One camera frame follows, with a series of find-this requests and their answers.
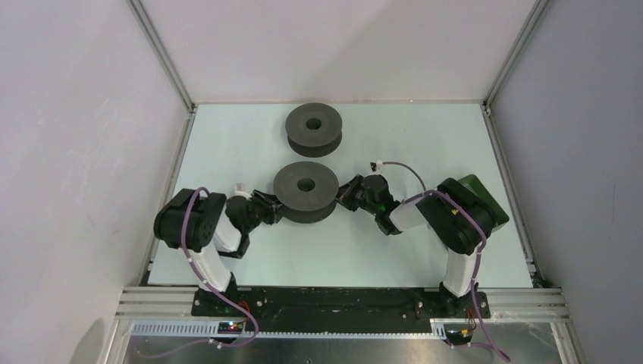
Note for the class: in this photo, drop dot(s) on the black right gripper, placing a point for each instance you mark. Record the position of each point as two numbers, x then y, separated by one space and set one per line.
344 192

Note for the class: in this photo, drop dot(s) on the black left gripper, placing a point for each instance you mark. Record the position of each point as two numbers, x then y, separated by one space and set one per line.
269 202

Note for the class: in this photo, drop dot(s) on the dark grey spool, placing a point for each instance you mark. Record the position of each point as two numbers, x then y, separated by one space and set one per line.
306 191
314 129

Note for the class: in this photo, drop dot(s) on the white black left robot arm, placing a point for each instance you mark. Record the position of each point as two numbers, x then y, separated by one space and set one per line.
207 226

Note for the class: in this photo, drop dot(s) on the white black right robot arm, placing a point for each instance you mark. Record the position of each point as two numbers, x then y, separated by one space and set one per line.
461 212

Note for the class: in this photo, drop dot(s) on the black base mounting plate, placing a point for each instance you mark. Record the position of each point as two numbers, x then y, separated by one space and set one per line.
353 308

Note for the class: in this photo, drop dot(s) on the green tray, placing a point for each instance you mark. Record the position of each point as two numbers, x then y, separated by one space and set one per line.
472 183

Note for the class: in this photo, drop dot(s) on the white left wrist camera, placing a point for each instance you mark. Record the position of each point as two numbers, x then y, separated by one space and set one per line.
240 190

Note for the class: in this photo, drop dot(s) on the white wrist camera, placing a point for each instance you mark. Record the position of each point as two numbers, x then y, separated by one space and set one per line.
376 167
240 190

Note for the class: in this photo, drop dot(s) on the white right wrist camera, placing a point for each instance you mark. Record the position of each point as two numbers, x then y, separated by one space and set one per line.
376 167

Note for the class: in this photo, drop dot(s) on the white slotted cable duct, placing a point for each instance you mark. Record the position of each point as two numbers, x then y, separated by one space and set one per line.
222 329

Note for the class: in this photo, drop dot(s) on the right aluminium frame post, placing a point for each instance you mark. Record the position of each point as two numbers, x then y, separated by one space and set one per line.
534 18

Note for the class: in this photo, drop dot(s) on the aluminium frame post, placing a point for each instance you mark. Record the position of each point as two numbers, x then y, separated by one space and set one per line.
146 23
534 18

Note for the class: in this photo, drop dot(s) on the left aluminium frame post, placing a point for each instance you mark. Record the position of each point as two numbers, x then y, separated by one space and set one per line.
146 23

